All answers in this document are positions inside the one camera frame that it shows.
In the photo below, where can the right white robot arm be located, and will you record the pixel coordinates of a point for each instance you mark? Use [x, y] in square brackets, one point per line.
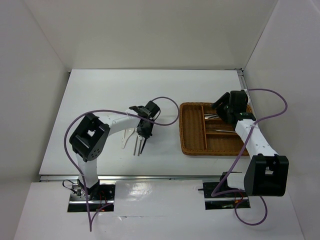
[267, 172]

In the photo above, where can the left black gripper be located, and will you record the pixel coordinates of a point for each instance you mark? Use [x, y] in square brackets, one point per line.
[147, 133]

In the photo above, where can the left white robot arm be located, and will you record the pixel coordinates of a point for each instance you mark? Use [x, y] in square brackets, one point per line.
[90, 136]

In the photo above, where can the aluminium rail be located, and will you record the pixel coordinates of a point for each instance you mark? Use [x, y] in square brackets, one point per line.
[57, 178]
[241, 78]

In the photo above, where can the grey chopstick left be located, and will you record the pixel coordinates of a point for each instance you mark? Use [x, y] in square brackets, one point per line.
[135, 146]

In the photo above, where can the aluminium rail right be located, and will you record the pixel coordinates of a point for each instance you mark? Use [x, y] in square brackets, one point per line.
[241, 78]

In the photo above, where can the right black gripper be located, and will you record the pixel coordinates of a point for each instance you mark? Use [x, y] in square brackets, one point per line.
[223, 99]

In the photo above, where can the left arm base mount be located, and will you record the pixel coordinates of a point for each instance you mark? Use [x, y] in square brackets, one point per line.
[104, 197]

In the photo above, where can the brown wicker cutlery tray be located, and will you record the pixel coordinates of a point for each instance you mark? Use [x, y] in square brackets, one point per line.
[197, 140]

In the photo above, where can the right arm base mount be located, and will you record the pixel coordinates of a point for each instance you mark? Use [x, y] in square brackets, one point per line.
[223, 201]

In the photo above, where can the white ceramic spoon left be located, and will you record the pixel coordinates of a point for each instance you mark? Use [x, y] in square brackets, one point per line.
[125, 137]

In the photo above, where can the aluminium rail front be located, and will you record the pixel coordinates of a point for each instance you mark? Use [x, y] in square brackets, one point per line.
[57, 178]

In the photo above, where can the grey chopstick right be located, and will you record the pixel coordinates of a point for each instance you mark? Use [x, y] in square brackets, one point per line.
[139, 146]

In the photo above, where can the grey chopstick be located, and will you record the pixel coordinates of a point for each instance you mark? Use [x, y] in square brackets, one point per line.
[135, 146]
[139, 146]

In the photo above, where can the silver table knife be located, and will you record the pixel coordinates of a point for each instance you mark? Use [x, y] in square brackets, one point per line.
[223, 131]

